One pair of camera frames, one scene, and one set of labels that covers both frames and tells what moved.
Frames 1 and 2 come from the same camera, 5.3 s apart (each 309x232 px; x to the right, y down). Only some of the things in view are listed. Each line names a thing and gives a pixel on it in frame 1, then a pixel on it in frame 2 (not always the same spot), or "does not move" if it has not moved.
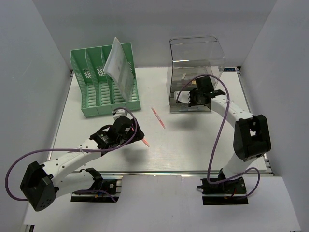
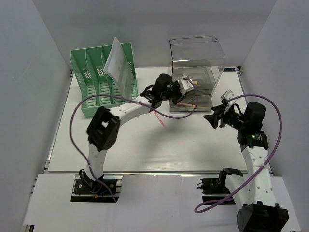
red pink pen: (158, 117) does not move
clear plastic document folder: (118, 65) does not move
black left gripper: (139, 136) -> (179, 96)
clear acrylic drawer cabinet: (191, 57) does not move
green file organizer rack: (97, 95) does not move
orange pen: (146, 142) -> (187, 104)
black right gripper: (192, 103) -> (214, 118)
